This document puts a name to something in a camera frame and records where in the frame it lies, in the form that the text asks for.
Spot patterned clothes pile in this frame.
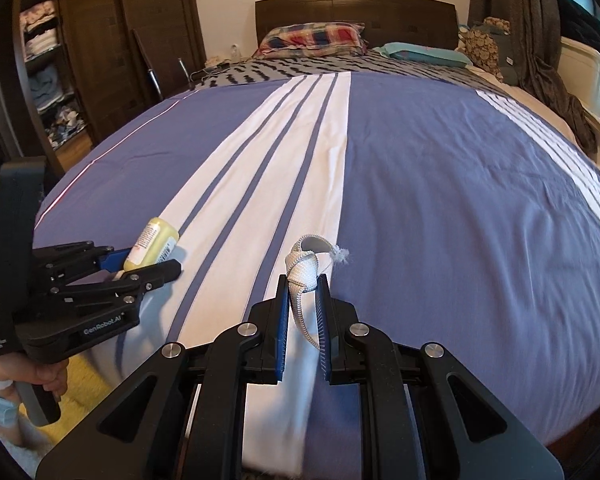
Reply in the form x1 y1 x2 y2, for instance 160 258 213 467
44 104 89 152

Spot brown curtain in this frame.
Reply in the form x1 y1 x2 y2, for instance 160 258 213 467
467 0 599 157

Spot grey black patterned blanket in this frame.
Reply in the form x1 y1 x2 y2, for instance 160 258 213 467
190 52 481 92

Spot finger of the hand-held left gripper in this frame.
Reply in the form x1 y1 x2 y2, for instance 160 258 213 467
32 241 132 282
51 259 183 312

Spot dark cable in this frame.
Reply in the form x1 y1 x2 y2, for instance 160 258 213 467
199 57 242 77

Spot brown patterned plush toy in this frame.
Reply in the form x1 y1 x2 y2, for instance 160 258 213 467
457 16 521 86

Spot person's left hand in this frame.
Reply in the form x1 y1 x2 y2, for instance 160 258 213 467
7 359 69 398

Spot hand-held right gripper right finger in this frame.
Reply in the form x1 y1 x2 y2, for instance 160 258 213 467
315 272 566 480

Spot wooden bed frame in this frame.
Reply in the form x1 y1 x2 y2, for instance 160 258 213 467
545 399 600 462

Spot small yellow bottle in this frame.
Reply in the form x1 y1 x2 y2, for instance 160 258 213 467
122 216 181 272

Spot dark garment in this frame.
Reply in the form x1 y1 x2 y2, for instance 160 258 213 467
559 0 600 56

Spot white window ledge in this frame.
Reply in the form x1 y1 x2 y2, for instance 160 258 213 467
557 35 600 171

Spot cream bed sheet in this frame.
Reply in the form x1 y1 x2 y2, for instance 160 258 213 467
472 66 600 162

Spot dark wooden headboard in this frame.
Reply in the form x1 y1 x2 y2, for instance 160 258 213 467
255 0 458 53

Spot folded pale clothes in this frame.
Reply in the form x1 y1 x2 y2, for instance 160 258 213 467
21 0 62 57

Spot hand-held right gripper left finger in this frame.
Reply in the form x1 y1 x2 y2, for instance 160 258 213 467
35 272 293 480

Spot white woven strap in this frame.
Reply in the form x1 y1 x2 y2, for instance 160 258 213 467
283 233 357 352

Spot folded blue clothes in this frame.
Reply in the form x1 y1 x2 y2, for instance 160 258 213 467
29 66 64 111

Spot dark wooden wardrobe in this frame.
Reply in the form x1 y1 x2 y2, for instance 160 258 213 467
0 0 206 177

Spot blue white striped bedspread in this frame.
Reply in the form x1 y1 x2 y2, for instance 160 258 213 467
32 72 600 476

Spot plaid pillow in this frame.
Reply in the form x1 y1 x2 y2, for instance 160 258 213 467
256 22 368 59

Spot teal pillow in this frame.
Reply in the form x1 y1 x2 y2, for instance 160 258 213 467
372 41 473 69

